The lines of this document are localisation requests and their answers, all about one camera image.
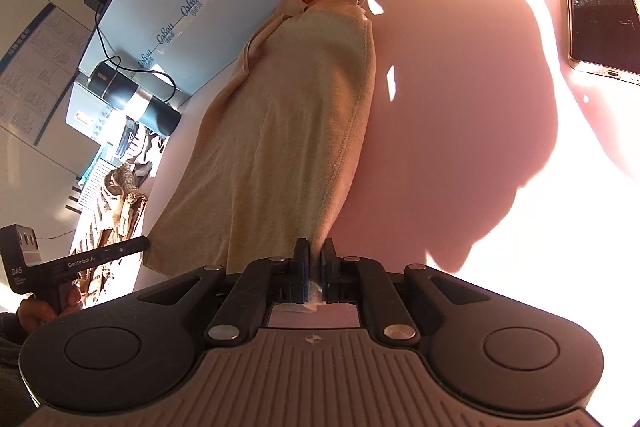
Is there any beige garment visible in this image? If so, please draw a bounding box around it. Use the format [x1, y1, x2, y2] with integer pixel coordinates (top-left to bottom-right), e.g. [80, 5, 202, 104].
[145, 0, 383, 313]

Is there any blue ribbed box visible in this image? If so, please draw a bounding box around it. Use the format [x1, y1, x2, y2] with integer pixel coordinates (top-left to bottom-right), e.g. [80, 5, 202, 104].
[76, 156, 114, 208]

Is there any black smartphone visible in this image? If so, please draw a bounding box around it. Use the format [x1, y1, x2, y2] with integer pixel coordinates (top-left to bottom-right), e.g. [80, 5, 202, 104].
[564, 0, 640, 86]

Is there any blue tumbler with white label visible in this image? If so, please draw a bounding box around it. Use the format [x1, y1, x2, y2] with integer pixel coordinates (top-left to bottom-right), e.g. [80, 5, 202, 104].
[86, 61, 182, 138]

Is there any blue white striped container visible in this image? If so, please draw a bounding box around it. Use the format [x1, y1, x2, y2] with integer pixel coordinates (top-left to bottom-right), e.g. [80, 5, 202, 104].
[116, 117, 142, 158]

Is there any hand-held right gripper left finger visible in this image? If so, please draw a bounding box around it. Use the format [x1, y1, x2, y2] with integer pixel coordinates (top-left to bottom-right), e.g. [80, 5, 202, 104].
[135, 238, 312, 348]

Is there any brown puffer jacket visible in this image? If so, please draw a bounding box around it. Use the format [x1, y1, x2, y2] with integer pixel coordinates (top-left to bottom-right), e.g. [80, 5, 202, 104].
[67, 162, 149, 309]

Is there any wall poster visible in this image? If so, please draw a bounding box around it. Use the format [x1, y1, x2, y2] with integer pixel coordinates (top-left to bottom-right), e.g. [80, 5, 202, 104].
[0, 2, 93, 148]

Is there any small pale printed carton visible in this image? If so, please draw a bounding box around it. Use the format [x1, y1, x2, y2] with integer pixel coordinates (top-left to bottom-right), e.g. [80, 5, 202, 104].
[65, 82, 132, 144]

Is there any light blue printed carton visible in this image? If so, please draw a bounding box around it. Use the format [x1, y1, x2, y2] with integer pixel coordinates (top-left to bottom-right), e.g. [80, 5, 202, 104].
[75, 0, 293, 100]

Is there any black cable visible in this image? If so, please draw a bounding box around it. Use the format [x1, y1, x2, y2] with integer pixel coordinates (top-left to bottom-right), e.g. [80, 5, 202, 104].
[92, 7, 178, 108]

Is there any grey cloth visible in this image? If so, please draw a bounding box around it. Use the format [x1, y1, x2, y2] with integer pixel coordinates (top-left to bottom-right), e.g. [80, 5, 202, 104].
[132, 127, 169, 178]

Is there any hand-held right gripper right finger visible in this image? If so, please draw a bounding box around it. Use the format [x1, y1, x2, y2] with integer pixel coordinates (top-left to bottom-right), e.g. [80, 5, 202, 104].
[321, 238, 493, 348]

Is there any person's left hand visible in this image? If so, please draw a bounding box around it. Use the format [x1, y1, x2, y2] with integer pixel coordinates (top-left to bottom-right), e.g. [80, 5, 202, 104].
[17, 284, 84, 334]

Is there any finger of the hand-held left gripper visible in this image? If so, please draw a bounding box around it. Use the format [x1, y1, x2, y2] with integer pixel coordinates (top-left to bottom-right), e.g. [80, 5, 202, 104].
[114, 235, 151, 260]

